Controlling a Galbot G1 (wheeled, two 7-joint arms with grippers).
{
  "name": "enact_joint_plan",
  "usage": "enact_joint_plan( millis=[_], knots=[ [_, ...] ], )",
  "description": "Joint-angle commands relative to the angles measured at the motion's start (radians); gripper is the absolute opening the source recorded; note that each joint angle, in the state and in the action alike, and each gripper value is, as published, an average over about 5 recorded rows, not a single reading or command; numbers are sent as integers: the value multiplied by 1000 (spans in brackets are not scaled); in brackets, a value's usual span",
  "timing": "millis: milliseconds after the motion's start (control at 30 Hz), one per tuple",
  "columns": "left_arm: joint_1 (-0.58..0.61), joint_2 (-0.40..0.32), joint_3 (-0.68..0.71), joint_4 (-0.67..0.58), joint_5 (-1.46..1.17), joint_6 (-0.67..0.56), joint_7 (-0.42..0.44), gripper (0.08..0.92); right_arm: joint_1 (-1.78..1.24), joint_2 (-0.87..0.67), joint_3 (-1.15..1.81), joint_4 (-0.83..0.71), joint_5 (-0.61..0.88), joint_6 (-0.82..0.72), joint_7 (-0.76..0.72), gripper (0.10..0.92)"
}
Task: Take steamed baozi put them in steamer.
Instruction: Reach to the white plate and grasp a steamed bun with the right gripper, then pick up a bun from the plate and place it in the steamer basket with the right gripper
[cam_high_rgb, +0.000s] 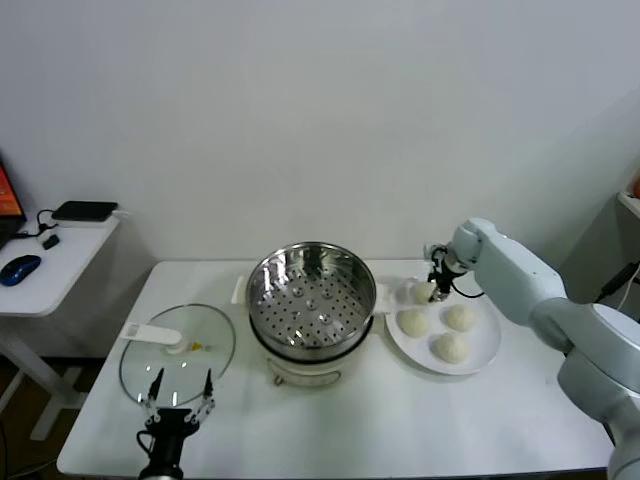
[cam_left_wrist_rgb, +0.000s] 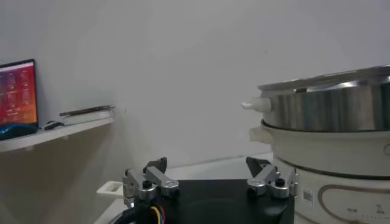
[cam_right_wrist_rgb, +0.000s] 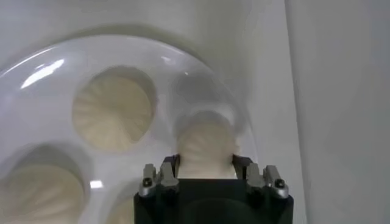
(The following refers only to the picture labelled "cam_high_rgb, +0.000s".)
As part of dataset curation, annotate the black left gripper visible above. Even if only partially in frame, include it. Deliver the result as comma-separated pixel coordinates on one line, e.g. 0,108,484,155
140,368,218,470

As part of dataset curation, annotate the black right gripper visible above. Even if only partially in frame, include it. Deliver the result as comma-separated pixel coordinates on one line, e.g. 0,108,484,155
427,258,454,305

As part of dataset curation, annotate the white steamed baozi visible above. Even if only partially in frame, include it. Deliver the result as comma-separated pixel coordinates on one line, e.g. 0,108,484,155
443,305,479,333
397,308,432,338
430,332,470,364
406,281,434,307

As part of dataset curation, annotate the stainless perforated steamer basket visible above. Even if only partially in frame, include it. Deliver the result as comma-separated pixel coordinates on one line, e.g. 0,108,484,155
246,242,377,357

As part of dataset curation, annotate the round glass pot lid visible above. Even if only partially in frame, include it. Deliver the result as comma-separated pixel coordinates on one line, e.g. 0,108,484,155
118,303,237,407

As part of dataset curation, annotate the white round plate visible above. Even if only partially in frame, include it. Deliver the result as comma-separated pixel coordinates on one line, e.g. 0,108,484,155
384,273,503,375

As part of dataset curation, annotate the white side table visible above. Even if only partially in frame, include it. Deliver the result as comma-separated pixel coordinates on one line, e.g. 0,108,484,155
0,214,122,441

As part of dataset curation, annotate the blue computer mouse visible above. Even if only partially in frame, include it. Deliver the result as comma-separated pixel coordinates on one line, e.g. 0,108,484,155
0,254,42,288

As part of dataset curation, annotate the flat black box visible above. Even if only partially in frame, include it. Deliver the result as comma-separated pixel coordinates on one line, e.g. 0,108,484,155
51,200,120,223

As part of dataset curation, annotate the white shelf board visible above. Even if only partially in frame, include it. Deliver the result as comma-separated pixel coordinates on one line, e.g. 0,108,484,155
615,192,640,222

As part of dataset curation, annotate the black laptop with red screen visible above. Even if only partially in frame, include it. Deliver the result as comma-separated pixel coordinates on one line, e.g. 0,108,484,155
0,149,29,251

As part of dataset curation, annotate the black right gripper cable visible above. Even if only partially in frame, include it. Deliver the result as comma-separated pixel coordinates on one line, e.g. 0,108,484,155
447,278,489,300

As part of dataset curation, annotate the white lid handle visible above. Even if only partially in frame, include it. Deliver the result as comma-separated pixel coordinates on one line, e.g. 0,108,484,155
123,323,184,356

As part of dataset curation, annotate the black power cable with adapter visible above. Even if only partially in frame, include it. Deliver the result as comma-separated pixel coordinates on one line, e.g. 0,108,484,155
593,261,640,305

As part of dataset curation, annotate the thin black desk cable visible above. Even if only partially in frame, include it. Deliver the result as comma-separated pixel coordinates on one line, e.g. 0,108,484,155
9,208,64,242

